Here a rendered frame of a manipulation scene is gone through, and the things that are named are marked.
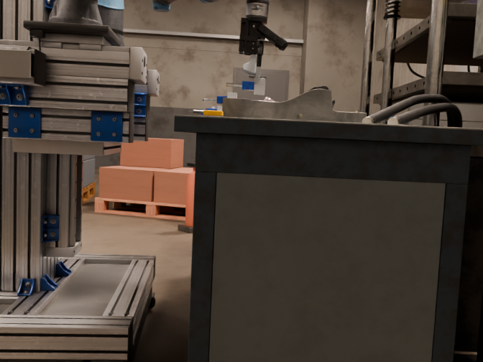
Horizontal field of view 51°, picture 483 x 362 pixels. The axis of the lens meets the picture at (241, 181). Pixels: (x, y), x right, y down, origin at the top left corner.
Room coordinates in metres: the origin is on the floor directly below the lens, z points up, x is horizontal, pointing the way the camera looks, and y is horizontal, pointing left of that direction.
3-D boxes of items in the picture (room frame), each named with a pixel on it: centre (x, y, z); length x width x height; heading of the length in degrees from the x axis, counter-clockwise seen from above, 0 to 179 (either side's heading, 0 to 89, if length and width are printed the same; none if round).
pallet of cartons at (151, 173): (4.92, 0.70, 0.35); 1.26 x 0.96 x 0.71; 85
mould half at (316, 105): (1.91, -0.17, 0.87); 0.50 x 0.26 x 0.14; 89
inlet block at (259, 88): (1.73, 0.00, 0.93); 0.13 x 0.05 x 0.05; 89
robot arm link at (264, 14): (1.72, -0.03, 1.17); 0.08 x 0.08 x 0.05
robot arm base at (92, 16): (1.50, 0.50, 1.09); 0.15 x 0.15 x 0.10
